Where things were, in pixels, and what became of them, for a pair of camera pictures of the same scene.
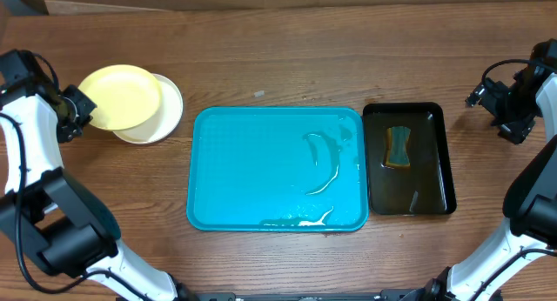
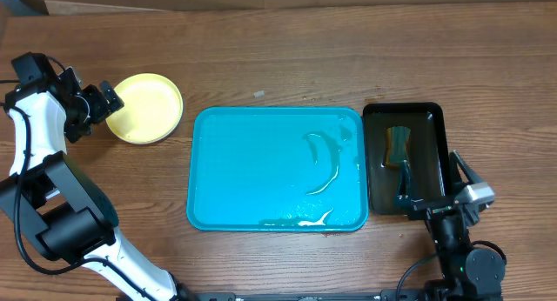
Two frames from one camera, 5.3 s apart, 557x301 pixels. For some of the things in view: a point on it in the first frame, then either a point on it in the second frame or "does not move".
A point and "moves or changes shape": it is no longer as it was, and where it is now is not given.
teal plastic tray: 277,169 does not move
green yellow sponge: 397,152 does not move
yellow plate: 125,96 moves or changes shape
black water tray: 426,187 does not move
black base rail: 391,296 does not move
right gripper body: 516,110 → 432,204
